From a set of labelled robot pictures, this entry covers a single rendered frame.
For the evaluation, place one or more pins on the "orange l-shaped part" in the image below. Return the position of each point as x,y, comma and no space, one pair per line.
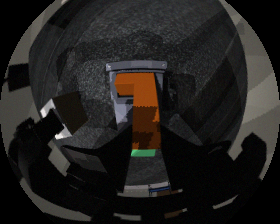
145,113

